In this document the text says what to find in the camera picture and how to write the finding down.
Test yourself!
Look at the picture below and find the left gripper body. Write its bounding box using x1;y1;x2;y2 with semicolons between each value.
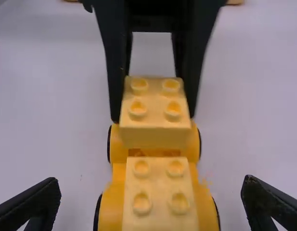
82;0;230;34

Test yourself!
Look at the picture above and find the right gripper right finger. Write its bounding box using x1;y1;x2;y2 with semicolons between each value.
240;174;297;231

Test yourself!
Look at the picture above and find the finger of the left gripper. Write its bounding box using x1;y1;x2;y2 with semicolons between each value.
171;9;220;119
92;11;134;121

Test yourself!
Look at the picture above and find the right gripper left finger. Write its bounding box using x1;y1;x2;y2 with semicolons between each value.
0;177;62;231

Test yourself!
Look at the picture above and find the yellow toy brick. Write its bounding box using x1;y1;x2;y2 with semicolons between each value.
118;76;193;148

